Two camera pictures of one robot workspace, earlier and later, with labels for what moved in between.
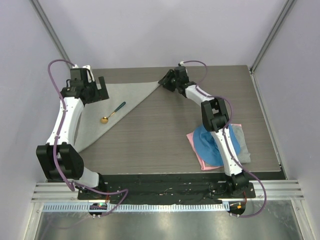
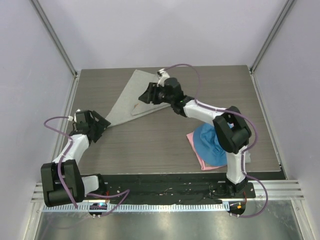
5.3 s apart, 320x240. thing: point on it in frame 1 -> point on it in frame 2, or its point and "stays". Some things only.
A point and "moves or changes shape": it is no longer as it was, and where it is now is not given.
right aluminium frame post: [287, 7] stays
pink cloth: [201, 162] stays
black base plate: [164, 187] stays
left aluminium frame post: [50, 28] stays
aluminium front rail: [276, 190] stays
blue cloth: [208, 148] stays
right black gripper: [164, 81] -> [150, 95]
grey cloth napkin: [89, 127] moves or changes shape
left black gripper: [100, 94] -> [101, 124]
